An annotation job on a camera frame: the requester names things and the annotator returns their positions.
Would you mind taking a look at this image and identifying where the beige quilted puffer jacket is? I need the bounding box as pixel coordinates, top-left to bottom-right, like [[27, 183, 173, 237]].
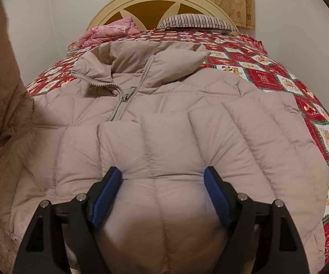
[[0, 41, 329, 273]]

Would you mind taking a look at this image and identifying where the brown sleeve left forearm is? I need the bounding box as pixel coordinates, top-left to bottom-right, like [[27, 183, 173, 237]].
[[0, 1, 34, 147]]

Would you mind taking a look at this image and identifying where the red patchwork bedspread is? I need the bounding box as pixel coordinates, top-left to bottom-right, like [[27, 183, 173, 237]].
[[25, 30, 329, 266]]

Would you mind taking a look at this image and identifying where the pink folded blanket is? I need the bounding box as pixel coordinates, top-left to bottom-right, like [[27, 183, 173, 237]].
[[68, 17, 140, 50]]

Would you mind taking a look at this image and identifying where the striped pillow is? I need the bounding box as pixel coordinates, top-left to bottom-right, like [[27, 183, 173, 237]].
[[158, 14, 239, 34]]

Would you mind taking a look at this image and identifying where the cream wooden headboard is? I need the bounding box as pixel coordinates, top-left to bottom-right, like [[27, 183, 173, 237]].
[[88, 0, 236, 31]]

